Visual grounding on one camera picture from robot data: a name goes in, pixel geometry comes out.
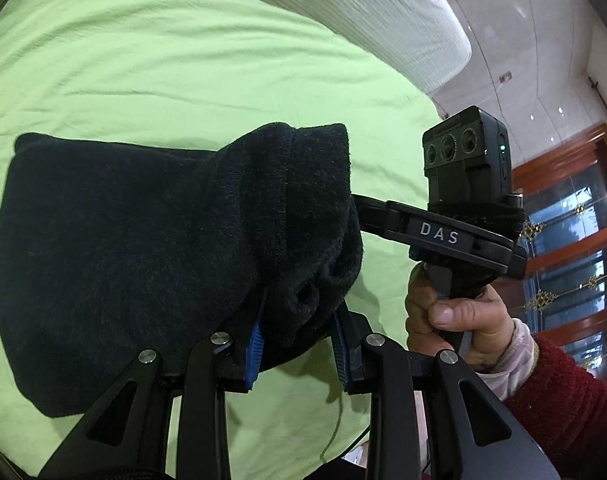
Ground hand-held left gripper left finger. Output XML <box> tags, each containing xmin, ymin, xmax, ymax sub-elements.
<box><xmin>38</xmin><ymin>285</ymin><xmax>270</xmax><ymax>480</ymax></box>

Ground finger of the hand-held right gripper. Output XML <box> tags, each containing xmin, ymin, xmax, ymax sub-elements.
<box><xmin>351</xmin><ymin>194</ymin><xmax>410</xmax><ymax>243</ymax></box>

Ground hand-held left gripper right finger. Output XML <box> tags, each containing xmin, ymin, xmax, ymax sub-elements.
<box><xmin>331</xmin><ymin>307</ymin><xmax>559</xmax><ymax>480</ymax></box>

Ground black pants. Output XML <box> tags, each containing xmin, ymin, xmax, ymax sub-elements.
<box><xmin>0</xmin><ymin>121</ymin><xmax>365</xmax><ymax>419</ymax></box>

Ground person's right hand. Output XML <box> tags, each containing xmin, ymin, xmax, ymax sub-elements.
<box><xmin>405</xmin><ymin>262</ymin><xmax>517</xmax><ymax>374</ymax></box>

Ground wooden glass door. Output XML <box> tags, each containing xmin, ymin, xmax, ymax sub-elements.
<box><xmin>503</xmin><ymin>122</ymin><xmax>607</xmax><ymax>382</ymax></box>

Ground dark curtain rod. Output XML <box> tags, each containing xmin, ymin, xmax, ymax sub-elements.
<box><xmin>587</xmin><ymin>76</ymin><xmax>607</xmax><ymax>128</ymax></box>

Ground green bed sheet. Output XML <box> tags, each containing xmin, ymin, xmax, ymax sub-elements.
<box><xmin>0</xmin><ymin>0</ymin><xmax>451</xmax><ymax>480</ymax></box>

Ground black cable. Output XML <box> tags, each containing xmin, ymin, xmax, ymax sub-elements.
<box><xmin>320</xmin><ymin>394</ymin><xmax>370</xmax><ymax>467</ymax></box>

